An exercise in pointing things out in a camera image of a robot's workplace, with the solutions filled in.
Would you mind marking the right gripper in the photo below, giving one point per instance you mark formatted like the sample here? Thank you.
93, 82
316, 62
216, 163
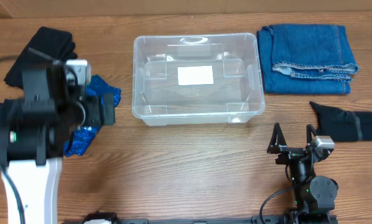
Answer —
290, 152

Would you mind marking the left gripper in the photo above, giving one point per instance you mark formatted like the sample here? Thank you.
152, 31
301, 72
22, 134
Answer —
108, 109

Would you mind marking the blue green sequin garment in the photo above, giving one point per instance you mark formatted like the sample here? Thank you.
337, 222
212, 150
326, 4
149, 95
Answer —
84, 137

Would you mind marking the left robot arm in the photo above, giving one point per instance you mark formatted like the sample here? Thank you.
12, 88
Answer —
37, 131

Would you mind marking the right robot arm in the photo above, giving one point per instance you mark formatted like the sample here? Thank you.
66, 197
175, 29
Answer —
314, 195

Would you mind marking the folded blue denim jeans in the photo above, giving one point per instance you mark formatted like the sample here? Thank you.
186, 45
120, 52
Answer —
306, 59

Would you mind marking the clear plastic storage bin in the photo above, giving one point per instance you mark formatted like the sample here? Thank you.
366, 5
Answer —
236, 96

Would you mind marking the white label in bin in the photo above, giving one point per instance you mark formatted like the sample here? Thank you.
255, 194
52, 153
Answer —
201, 75

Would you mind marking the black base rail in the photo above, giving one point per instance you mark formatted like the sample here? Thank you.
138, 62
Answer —
110, 217

